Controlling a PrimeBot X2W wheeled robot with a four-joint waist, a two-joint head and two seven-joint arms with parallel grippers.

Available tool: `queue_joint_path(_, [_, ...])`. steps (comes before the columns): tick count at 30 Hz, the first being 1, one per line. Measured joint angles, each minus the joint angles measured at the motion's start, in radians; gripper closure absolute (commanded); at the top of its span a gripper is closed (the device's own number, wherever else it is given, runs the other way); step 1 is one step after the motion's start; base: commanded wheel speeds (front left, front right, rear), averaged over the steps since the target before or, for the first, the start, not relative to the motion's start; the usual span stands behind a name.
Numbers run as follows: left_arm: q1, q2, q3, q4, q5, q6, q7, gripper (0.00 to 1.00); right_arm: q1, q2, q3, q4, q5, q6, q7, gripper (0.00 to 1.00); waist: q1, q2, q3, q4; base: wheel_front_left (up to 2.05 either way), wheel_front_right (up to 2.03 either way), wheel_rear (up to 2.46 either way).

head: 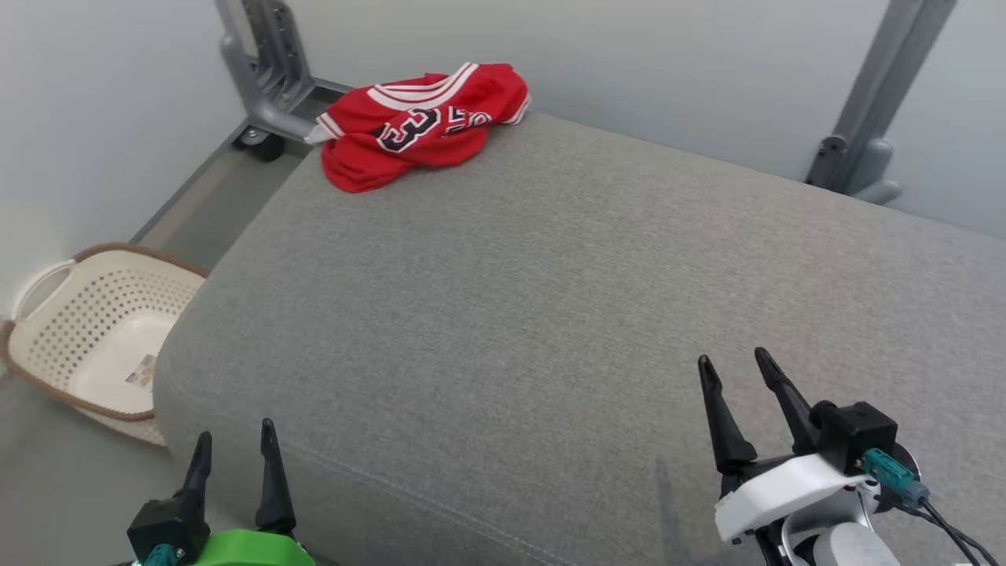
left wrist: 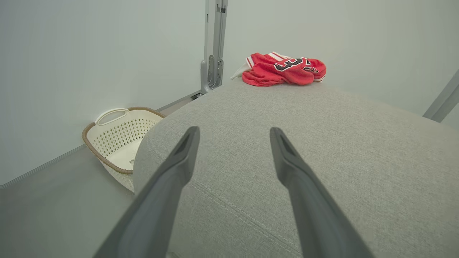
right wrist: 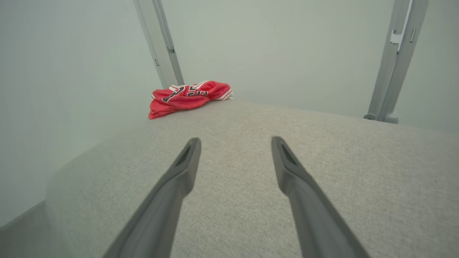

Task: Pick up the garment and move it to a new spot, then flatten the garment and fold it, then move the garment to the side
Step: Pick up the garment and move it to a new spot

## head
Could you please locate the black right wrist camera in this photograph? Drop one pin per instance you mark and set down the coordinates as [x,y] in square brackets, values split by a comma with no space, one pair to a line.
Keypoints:
[857,436]

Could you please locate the cream perforated laundry basket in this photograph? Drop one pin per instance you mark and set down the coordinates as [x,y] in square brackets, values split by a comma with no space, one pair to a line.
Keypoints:
[86,330]

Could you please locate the small paper label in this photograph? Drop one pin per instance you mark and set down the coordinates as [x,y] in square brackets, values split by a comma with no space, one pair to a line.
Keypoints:
[142,371]

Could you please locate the grey partition foot with caster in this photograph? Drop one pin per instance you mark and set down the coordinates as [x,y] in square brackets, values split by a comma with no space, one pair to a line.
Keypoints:
[267,71]

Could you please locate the grey metal partition post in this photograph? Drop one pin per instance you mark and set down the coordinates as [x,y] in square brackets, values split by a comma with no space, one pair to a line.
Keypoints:
[880,102]

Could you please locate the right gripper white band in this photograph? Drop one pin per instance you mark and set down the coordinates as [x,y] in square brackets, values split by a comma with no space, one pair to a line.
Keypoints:
[778,491]

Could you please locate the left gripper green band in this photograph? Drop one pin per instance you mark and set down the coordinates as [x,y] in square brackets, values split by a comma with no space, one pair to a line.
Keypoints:
[251,550]

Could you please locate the red basketball jersey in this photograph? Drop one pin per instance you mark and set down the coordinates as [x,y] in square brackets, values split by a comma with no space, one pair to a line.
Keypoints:
[361,157]

